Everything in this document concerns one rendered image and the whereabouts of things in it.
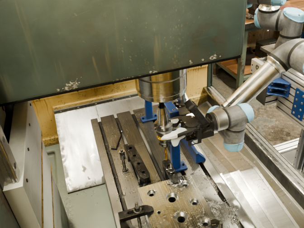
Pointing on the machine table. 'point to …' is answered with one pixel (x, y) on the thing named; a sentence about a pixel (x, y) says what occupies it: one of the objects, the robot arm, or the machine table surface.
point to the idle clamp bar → (134, 156)
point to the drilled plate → (180, 218)
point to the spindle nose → (162, 86)
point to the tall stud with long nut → (123, 159)
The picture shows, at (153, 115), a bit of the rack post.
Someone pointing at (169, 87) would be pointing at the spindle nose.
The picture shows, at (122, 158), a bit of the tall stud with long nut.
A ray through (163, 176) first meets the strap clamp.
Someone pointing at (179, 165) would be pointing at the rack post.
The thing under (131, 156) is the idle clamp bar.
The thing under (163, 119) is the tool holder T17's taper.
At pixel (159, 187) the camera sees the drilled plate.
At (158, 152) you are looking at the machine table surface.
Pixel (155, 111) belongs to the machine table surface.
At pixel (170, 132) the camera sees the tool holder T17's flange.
